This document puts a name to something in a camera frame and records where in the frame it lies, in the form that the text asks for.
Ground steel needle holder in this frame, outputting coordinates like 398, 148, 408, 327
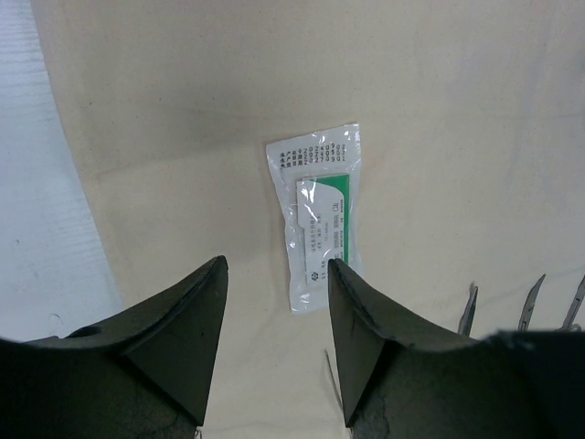
517, 273, 546, 332

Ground steel tweezers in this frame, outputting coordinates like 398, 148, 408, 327
457, 283, 478, 337

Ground beige surgical wrap cloth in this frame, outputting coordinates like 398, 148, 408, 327
32, 1, 584, 438

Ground steel scalpel handle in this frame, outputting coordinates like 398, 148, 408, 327
324, 348, 344, 412

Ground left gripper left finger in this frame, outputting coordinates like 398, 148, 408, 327
1, 256, 228, 438

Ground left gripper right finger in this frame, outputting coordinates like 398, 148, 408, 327
328, 259, 584, 438

